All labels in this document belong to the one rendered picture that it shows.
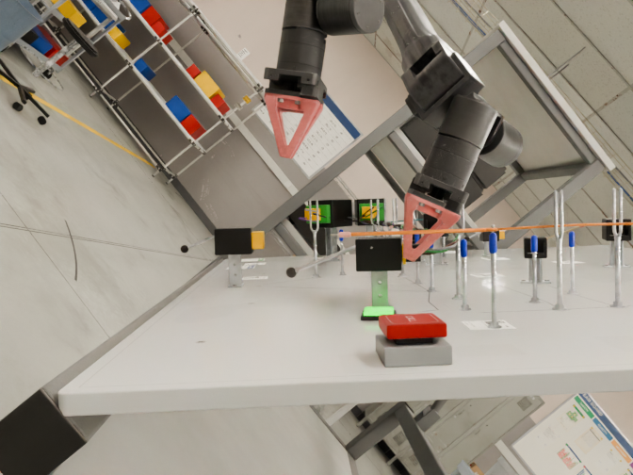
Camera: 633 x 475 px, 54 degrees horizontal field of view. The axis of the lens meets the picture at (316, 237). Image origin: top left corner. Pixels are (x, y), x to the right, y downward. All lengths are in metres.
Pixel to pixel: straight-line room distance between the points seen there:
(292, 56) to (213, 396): 0.44
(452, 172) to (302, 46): 0.24
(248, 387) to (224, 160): 8.17
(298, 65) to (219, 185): 7.82
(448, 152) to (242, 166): 7.84
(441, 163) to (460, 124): 0.05
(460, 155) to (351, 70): 8.02
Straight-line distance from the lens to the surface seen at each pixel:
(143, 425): 0.79
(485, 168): 1.86
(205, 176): 8.64
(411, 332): 0.52
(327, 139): 8.48
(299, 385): 0.48
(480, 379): 0.50
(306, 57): 0.78
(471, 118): 0.77
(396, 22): 0.97
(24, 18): 4.11
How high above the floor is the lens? 1.10
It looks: level
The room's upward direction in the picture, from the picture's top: 51 degrees clockwise
